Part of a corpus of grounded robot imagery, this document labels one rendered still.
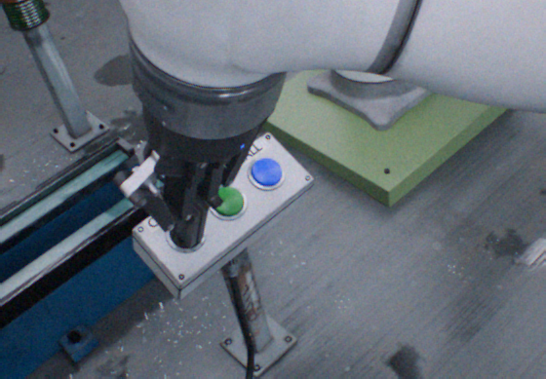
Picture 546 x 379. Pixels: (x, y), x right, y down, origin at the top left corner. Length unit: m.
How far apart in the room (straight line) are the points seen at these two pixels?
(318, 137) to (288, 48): 0.76
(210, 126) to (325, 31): 0.11
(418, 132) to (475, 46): 0.75
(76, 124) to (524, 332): 0.78
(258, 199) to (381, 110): 0.45
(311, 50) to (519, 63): 0.09
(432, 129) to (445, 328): 0.33
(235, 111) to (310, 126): 0.72
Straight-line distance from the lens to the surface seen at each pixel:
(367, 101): 1.07
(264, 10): 0.27
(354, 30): 0.28
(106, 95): 1.31
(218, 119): 0.36
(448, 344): 0.84
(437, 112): 1.07
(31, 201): 0.95
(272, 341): 0.85
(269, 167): 0.66
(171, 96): 0.35
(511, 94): 0.32
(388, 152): 1.01
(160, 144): 0.42
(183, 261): 0.62
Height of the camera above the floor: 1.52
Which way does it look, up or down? 43 degrees down
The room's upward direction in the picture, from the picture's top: 12 degrees counter-clockwise
